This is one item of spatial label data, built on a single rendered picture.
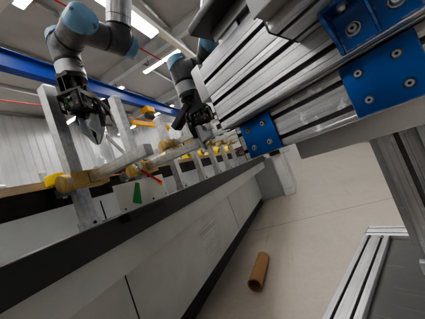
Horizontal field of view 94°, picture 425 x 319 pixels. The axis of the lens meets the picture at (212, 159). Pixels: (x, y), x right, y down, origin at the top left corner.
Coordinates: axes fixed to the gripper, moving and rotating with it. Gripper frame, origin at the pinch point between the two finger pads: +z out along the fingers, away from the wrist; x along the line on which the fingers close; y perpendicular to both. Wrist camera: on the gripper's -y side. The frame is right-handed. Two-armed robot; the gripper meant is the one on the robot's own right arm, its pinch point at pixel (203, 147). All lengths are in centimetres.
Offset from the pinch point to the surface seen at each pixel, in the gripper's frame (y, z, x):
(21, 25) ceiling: -381, -420, 179
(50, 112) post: -27.5, -23.4, -30.8
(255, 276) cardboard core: -18, 75, 42
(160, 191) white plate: -26.8, 9.5, 1.1
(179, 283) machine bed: -50, 59, 17
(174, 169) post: -28.7, 1.4, 19.1
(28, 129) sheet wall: -769, -362, 322
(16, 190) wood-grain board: -48, -7, -35
